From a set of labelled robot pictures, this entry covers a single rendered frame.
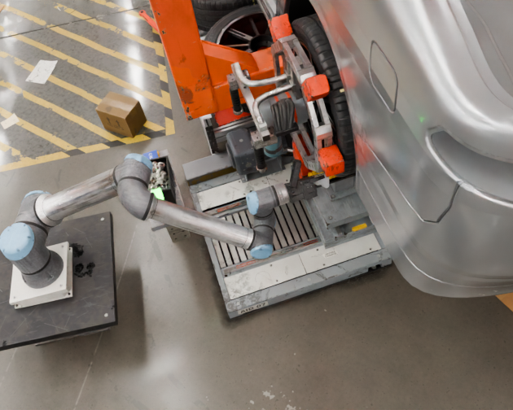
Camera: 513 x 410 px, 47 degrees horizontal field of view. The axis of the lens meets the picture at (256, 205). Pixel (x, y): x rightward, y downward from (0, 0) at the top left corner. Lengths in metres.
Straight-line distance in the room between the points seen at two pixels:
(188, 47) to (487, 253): 1.56
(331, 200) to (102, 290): 1.15
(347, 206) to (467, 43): 1.56
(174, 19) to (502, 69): 1.30
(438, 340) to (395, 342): 0.19
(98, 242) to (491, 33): 1.93
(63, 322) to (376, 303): 1.43
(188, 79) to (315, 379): 1.46
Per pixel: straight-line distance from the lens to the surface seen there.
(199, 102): 2.87
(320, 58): 2.19
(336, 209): 2.88
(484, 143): 1.39
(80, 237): 2.97
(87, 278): 2.84
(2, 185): 3.81
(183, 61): 2.70
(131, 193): 2.29
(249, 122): 3.21
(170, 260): 3.11
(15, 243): 2.66
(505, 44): 2.53
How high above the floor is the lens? 2.61
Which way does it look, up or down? 55 degrees down
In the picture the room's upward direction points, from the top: 12 degrees counter-clockwise
